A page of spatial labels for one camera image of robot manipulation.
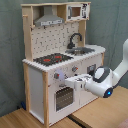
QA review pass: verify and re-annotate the wooden toy kitchen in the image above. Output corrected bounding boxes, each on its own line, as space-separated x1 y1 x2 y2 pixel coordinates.
22 2 105 127

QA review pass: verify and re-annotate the white oven door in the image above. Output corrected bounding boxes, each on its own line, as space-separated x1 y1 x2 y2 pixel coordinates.
49 80 79 124

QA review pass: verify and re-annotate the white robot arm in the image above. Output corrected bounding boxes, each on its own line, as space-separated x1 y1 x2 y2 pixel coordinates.
65 39 128 98

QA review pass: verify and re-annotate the grey toy sink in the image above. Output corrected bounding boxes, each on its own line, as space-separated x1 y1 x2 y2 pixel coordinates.
65 47 95 56

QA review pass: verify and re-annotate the toy microwave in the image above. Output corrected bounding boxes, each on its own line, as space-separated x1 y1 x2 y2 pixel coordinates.
67 3 90 21

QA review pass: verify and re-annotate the grey ice dispenser panel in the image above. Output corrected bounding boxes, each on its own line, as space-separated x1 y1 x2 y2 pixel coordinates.
87 64 96 76

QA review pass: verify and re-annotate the grey range hood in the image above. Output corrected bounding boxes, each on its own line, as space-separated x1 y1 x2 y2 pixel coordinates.
34 5 64 27

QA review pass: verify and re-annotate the white cabinet door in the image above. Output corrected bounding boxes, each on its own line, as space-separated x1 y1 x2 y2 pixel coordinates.
78 55 103 108

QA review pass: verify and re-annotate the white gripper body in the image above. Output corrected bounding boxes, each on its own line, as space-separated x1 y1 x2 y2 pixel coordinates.
65 75 90 90

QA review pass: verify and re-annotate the stove knob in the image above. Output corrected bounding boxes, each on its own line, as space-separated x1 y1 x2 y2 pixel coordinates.
54 73 60 79
72 66 78 72

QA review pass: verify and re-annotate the black toy stovetop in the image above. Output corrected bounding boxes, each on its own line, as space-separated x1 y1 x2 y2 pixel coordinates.
34 53 71 66

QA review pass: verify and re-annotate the right stove knob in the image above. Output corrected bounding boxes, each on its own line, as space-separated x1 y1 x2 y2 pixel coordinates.
72 66 78 72

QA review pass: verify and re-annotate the left stove knob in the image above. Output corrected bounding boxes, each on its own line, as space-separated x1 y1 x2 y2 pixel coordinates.
54 73 60 79

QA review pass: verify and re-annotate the black toy faucet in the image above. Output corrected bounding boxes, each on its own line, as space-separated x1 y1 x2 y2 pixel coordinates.
67 33 82 49

